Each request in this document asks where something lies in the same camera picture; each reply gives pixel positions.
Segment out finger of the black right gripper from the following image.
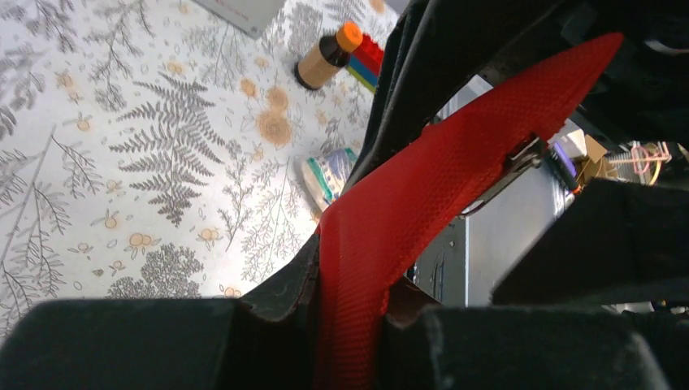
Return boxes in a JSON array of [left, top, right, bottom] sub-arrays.
[[492, 180, 688, 306]]

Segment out floral table mat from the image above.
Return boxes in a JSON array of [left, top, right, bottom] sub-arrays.
[[1, 1, 397, 337]]

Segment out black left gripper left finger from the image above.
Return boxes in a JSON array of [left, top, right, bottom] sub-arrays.
[[1, 235, 319, 389]]

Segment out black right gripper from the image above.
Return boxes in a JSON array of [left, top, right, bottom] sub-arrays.
[[341, 0, 689, 308]]

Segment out brown orange-capped bottle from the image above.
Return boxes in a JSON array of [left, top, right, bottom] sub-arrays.
[[294, 21, 363, 90]]

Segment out red first aid pouch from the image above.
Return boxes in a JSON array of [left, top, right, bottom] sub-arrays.
[[314, 32, 623, 389]]

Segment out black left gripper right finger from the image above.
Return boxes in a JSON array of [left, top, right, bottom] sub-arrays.
[[376, 278, 671, 389]]

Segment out red blue box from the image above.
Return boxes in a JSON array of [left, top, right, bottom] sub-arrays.
[[346, 33, 384, 93]]

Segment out bandage roll packet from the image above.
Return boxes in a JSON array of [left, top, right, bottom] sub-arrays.
[[300, 148, 358, 211]]

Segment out grey metal box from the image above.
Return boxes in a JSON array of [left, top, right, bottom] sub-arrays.
[[195, 0, 286, 38]]

